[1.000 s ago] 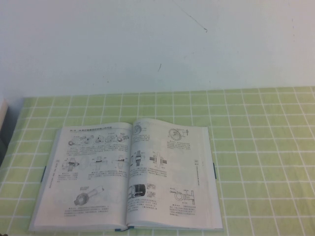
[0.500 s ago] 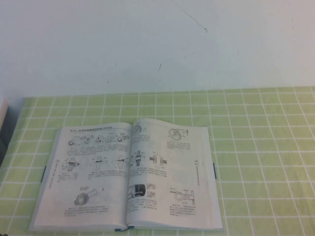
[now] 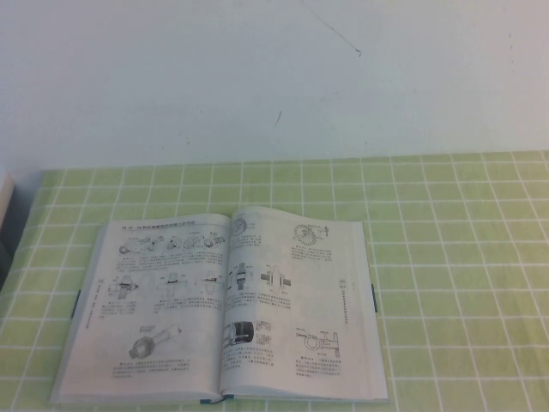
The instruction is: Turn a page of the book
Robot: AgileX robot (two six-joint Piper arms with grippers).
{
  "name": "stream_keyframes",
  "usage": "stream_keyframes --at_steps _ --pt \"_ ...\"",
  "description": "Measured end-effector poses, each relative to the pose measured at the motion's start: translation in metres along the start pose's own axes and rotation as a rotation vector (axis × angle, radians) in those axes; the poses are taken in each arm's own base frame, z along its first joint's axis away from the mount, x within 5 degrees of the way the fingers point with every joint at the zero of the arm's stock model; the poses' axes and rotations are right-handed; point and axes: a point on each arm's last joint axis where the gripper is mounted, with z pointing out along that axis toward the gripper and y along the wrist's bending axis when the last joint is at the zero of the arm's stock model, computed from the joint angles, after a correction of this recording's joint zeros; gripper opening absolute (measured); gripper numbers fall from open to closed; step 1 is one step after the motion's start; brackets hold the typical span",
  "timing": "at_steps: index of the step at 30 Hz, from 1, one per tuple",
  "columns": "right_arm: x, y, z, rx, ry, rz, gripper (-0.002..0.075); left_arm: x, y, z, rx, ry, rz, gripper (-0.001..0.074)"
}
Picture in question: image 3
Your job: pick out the beige box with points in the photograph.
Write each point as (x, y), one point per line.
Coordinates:
(5, 201)

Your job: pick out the dark grey object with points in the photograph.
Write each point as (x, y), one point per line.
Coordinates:
(3, 266)

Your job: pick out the green checked tablecloth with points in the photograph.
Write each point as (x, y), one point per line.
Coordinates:
(450, 257)

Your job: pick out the white technical book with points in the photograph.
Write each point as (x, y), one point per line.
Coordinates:
(171, 300)

